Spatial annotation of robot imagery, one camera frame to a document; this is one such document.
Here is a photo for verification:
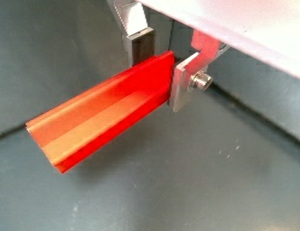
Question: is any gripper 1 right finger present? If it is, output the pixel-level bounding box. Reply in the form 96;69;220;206
169;30;231;112

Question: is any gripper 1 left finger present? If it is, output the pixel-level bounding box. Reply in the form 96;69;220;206
106;0;156;66

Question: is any red star-profile bar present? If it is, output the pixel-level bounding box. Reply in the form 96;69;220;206
26;51;175;172

